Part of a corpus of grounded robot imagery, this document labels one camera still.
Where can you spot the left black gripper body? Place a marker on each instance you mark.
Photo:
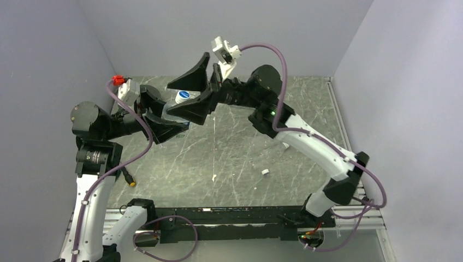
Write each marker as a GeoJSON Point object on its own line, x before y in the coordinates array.
{"type": "Point", "coordinates": [138, 108]}

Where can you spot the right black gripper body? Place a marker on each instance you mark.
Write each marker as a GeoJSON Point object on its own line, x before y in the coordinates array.
{"type": "Point", "coordinates": [216, 82]}

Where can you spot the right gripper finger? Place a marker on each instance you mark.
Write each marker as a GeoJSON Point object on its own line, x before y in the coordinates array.
{"type": "Point", "coordinates": [193, 80]}
{"type": "Point", "coordinates": [195, 110]}

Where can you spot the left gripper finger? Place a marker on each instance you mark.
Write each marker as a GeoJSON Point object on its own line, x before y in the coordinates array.
{"type": "Point", "coordinates": [166, 130]}
{"type": "Point", "coordinates": [151, 100]}

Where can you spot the white cap of labelled bottle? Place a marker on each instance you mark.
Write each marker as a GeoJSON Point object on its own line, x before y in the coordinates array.
{"type": "Point", "coordinates": [182, 96]}

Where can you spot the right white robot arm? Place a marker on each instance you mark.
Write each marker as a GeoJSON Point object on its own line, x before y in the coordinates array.
{"type": "Point", "coordinates": [261, 92]}

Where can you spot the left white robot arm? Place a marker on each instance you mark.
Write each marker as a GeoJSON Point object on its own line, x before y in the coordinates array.
{"type": "Point", "coordinates": [98, 167]}

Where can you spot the yellow tipped screwdriver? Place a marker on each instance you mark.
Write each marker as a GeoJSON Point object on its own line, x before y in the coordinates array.
{"type": "Point", "coordinates": [128, 177]}

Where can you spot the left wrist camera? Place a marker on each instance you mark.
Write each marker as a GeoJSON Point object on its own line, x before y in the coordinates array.
{"type": "Point", "coordinates": [128, 90]}

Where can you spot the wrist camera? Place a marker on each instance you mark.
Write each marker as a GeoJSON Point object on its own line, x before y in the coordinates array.
{"type": "Point", "coordinates": [226, 54]}
{"type": "Point", "coordinates": [128, 90]}

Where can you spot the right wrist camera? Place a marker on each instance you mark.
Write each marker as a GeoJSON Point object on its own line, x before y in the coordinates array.
{"type": "Point", "coordinates": [226, 54]}

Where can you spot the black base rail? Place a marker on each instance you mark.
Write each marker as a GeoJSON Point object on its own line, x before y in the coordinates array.
{"type": "Point", "coordinates": [285, 223]}

